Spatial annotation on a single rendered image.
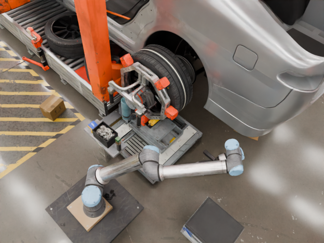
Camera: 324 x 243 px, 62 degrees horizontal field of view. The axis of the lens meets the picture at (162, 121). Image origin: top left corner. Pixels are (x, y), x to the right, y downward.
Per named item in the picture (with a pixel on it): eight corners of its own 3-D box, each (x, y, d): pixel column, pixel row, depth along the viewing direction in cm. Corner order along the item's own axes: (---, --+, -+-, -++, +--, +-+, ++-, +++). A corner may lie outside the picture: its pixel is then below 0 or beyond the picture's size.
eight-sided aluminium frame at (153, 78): (166, 125, 255) (173, 87, 210) (161, 129, 252) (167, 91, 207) (126, 93, 273) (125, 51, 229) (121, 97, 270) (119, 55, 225)
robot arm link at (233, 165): (139, 178, 180) (244, 168, 167) (140, 161, 187) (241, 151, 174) (144, 185, 189) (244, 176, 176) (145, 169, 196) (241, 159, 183)
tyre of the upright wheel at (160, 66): (172, 36, 215) (131, 49, 268) (152, 49, 204) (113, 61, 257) (204, 106, 239) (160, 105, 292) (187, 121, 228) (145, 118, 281)
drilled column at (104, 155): (113, 156, 296) (110, 136, 262) (106, 162, 291) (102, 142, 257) (107, 151, 299) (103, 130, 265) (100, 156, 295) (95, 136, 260)
